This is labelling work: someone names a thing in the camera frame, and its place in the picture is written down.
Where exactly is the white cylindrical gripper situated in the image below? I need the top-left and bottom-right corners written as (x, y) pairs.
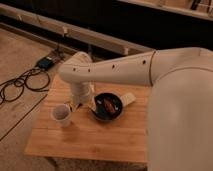
top-left (70, 82), bottom-right (95, 108)

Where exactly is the black ceramic bowl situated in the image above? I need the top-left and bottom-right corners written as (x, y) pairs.
top-left (92, 93), bottom-right (123, 121)

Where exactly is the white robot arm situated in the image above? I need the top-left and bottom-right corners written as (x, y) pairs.
top-left (59, 47), bottom-right (213, 171)

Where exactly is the white paper cup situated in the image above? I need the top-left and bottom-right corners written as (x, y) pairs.
top-left (51, 104), bottom-right (72, 127)

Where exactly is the white paper piece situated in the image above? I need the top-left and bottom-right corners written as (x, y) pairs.
top-left (120, 93), bottom-right (136, 106)

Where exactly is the black power adapter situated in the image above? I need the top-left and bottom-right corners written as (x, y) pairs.
top-left (36, 57), bottom-right (54, 71)

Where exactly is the wooden table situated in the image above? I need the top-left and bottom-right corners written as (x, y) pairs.
top-left (25, 77), bottom-right (151, 163)

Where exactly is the long metal beam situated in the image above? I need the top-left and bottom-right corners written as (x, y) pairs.
top-left (0, 3), bottom-right (153, 55)

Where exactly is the black coiled cable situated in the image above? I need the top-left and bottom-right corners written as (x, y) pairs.
top-left (0, 67), bottom-right (52, 106)

